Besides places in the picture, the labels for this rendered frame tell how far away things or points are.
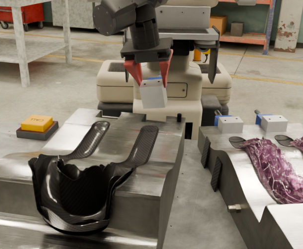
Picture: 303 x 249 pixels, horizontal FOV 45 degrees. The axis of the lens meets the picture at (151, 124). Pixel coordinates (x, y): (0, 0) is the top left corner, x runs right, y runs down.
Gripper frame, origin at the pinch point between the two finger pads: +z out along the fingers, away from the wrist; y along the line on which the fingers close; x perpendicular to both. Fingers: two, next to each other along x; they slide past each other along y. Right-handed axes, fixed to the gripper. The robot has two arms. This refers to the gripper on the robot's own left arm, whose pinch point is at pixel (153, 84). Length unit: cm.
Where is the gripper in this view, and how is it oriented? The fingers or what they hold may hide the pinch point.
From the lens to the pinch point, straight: 80.7
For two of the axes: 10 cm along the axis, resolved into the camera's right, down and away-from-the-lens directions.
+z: 1.5, 8.4, 5.2
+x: 1.8, -5.4, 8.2
